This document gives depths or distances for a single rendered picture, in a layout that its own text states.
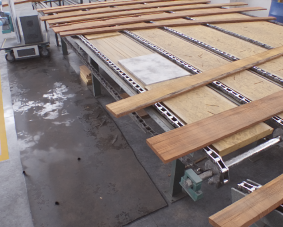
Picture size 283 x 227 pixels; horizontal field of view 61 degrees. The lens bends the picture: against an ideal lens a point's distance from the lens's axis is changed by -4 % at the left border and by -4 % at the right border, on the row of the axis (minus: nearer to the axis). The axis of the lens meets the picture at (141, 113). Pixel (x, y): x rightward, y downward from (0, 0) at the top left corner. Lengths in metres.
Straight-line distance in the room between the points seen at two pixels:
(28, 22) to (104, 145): 3.18
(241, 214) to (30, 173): 2.04
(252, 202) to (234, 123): 0.66
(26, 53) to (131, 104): 3.79
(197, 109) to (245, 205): 0.89
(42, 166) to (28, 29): 3.19
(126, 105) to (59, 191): 1.07
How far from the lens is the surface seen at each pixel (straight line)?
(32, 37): 5.30
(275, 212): 1.19
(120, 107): 1.74
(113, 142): 2.79
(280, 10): 7.11
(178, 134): 1.51
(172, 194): 2.27
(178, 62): 2.57
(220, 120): 1.68
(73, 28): 3.78
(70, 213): 2.24
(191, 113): 1.78
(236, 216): 1.10
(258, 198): 1.20
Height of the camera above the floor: 1.80
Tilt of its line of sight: 34 degrees down
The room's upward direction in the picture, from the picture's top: straight up
